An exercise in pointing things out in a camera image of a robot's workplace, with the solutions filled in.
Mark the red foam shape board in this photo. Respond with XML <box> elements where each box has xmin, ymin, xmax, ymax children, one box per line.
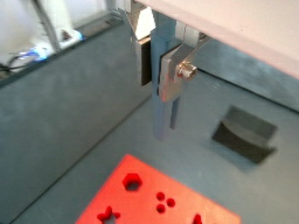
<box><xmin>76</xmin><ymin>155</ymin><xmax>241</xmax><ymax>224</ymax></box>

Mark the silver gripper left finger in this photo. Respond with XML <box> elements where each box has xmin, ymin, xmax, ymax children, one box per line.
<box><xmin>118</xmin><ymin>5</ymin><xmax>154</xmax><ymax>86</ymax></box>

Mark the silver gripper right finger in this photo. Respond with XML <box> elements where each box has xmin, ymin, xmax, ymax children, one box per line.
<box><xmin>158</xmin><ymin>24</ymin><xmax>210</xmax><ymax>102</ymax></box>

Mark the black curved holder stand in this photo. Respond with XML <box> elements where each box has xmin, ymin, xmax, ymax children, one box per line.
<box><xmin>212</xmin><ymin>106</ymin><xmax>277</xmax><ymax>164</ymax></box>

